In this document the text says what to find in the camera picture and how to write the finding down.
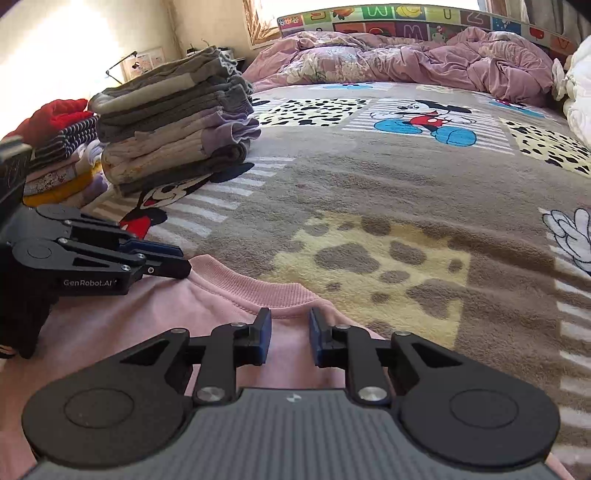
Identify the purple quilt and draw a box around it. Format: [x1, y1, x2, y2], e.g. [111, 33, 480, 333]
[242, 27, 555, 106]

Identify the grey curtain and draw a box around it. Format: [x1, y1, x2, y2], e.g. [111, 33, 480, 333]
[489, 0, 591, 42]

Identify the pink sweatshirt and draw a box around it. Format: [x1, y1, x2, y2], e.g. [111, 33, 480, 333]
[0, 255, 386, 480]

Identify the cartoon mouse printed blanket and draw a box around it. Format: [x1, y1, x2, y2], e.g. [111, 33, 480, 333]
[78, 80, 591, 480]

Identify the alphabet printed headboard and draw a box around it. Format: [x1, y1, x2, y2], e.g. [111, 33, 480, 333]
[277, 4, 580, 61]

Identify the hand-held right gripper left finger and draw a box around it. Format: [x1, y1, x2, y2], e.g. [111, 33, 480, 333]
[121, 307, 273, 407]

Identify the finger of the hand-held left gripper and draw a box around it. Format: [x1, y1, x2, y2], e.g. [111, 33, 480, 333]
[58, 237, 192, 281]
[62, 215, 184, 260]

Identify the black desk lamp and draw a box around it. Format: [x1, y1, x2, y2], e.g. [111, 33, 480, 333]
[105, 51, 138, 77]

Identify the cartoon wall picture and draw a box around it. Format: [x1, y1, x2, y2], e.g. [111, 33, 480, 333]
[121, 46, 165, 85]

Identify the stack of grey folded clothes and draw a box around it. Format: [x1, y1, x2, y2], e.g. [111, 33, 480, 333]
[88, 46, 262, 197]

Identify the orange patterned curtain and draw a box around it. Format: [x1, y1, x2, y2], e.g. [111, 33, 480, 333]
[242, 0, 282, 49]

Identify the stack of colourful folded clothes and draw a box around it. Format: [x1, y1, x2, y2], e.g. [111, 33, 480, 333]
[4, 98, 109, 208]

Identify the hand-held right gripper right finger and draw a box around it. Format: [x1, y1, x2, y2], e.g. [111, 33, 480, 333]
[308, 308, 467, 407]

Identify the white quilt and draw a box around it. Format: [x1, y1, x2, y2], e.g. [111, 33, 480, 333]
[551, 41, 591, 151]

